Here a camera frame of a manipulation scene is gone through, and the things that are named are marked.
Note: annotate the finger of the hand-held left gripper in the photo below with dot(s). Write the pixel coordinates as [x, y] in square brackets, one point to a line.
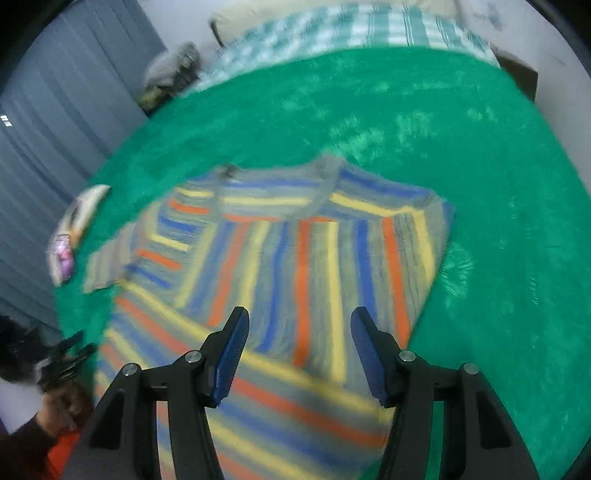
[69, 367]
[67, 344]

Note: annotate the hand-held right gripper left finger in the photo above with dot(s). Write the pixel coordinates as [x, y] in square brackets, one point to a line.
[231, 355]

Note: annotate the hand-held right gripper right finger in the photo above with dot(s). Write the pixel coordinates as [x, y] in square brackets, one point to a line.
[367, 360]

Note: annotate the striped knit sweater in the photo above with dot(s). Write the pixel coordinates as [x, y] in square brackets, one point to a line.
[300, 258]

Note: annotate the pile of grey clothes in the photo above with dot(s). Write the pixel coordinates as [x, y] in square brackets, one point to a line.
[173, 62]

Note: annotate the person's left hand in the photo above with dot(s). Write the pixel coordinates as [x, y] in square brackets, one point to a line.
[60, 410]

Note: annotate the person's orange fleece clothing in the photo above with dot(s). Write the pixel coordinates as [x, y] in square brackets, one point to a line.
[64, 454]

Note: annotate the beige patterned pillow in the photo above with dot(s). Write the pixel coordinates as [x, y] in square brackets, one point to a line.
[85, 203]

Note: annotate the green fuzzy blanket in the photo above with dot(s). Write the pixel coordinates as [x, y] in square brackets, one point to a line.
[485, 230]

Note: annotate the grey-blue curtain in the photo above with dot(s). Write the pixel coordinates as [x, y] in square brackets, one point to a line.
[69, 115]

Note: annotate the cluttered dark bedside table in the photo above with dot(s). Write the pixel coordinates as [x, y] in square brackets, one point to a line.
[154, 99]

